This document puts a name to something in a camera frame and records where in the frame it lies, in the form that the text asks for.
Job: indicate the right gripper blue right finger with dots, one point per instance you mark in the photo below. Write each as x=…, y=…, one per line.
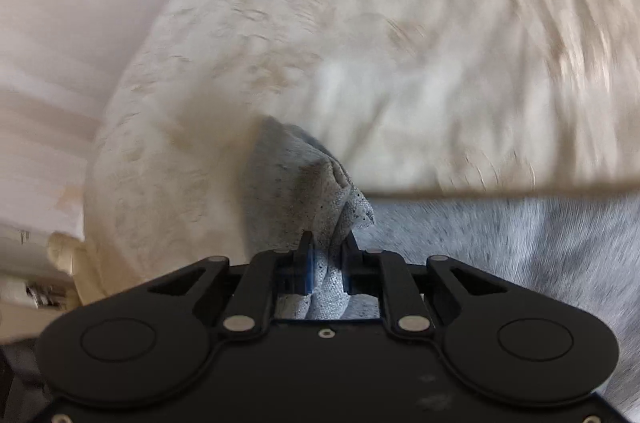
x=386, y=276

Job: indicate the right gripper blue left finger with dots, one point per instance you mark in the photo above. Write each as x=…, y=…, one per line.
x=269, y=275

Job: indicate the grey speckled pants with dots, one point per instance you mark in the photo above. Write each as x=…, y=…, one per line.
x=583, y=251

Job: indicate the cream floral bedspread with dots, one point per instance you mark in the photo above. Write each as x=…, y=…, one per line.
x=413, y=97

